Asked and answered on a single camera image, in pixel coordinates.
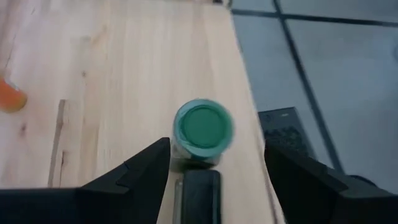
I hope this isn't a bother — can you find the black perforated floor mat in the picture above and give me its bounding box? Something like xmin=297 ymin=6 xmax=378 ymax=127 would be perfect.
xmin=257 ymin=106 xmax=315 ymax=158

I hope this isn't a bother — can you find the green-lid oregano jar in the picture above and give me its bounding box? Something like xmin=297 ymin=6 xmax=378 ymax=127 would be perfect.
xmin=171 ymin=98 xmax=234 ymax=166

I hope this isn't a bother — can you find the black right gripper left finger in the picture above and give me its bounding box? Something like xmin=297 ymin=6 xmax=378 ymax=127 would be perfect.
xmin=0 ymin=137 xmax=171 ymax=224

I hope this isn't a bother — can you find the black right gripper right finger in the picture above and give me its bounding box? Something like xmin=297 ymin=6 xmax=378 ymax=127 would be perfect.
xmin=264 ymin=142 xmax=398 ymax=224

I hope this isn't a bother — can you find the orange black-lid spice bottle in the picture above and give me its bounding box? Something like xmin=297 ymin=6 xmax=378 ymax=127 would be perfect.
xmin=0 ymin=77 xmax=28 ymax=113

